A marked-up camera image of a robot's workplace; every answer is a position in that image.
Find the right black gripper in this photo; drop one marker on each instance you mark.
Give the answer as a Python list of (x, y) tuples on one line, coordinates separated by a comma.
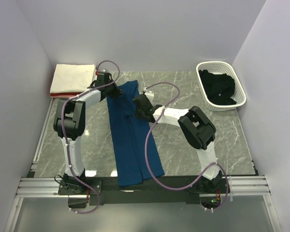
[(137, 115)]

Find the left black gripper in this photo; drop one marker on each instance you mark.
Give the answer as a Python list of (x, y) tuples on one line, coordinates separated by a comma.
[(117, 91)]

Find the blue t-shirt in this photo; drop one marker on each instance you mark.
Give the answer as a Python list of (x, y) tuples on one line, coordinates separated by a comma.
[(128, 136)]

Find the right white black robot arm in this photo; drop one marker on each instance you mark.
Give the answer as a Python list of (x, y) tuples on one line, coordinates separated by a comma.
[(198, 130)]

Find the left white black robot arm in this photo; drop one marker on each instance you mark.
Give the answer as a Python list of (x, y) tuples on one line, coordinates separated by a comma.
[(70, 119)]

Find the folded white t-shirt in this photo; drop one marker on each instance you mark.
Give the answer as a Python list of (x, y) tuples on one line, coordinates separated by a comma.
[(72, 79)]

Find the folded red t-shirt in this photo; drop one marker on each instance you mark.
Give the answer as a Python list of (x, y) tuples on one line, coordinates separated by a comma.
[(64, 94)]

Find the black clothes in basket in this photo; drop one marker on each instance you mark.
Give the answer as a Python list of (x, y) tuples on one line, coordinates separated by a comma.
[(219, 88)]

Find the white plastic laundry basket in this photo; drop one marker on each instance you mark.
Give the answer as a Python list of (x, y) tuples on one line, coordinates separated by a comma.
[(221, 67)]

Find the black base beam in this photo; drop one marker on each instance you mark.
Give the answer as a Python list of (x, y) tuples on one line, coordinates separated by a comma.
[(105, 190)]

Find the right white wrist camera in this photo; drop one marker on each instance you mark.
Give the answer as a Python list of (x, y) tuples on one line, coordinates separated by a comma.
[(149, 94)]

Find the aluminium rail frame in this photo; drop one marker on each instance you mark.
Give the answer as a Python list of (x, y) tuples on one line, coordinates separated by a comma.
[(243, 185)]

